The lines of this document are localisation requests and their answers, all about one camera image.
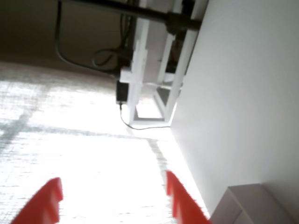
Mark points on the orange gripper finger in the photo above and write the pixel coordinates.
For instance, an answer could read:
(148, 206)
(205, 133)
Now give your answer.
(184, 205)
(44, 203)

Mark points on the white cardboard bin box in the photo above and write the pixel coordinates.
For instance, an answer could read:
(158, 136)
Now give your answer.
(247, 205)

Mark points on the beige woven curtain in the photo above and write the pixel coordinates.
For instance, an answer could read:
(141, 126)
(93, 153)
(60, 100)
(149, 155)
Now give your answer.
(70, 140)

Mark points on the black power adapter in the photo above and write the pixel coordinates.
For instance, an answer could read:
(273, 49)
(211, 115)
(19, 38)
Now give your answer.
(122, 92)

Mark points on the white furniture frame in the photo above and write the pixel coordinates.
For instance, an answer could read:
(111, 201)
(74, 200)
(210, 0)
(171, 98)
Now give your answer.
(137, 70)

